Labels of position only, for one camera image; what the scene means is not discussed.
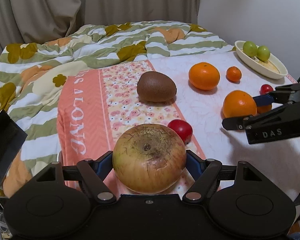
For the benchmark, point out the striped floral duvet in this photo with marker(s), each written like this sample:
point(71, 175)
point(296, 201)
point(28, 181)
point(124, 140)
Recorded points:
point(32, 77)

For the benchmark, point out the pink floral towel cloth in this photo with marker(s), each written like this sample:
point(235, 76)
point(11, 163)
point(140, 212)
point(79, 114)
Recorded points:
point(215, 119)

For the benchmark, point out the green grape fruit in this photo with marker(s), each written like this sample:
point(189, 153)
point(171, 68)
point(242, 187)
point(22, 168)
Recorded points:
point(263, 53)
point(250, 49)

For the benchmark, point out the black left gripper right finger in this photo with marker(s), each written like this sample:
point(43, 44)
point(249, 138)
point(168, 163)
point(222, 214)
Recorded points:
point(205, 174)

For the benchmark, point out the cream oval bowl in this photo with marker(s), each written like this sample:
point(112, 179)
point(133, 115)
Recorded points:
point(273, 68)

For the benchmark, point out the small mandarin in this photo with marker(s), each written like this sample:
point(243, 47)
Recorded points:
point(233, 74)

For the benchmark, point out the right green grape fruit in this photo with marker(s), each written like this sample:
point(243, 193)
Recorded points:
point(263, 53)

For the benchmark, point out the left green grape fruit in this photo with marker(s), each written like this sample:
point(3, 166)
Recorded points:
point(250, 49)

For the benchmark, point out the black box left edge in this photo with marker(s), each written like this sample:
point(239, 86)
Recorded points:
point(12, 138)

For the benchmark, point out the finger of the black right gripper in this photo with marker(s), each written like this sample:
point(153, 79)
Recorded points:
point(237, 123)
point(263, 100)

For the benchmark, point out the small cherry tomato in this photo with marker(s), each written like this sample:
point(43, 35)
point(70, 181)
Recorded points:
point(265, 89)

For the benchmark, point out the large orange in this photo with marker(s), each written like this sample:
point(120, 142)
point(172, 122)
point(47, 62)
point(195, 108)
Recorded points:
point(204, 76)

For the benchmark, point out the brown kiwi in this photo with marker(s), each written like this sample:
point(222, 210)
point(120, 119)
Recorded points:
point(155, 87)

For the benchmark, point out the beige curtain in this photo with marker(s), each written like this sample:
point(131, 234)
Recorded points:
point(26, 21)

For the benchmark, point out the yellow-red apple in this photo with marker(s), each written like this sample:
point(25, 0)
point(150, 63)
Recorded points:
point(149, 158)

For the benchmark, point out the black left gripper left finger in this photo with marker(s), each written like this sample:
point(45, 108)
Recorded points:
point(93, 173)

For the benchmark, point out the large red tomato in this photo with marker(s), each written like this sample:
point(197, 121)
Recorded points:
point(182, 128)

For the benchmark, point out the small orange behind gripper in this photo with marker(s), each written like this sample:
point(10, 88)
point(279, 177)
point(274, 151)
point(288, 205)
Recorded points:
point(264, 109)

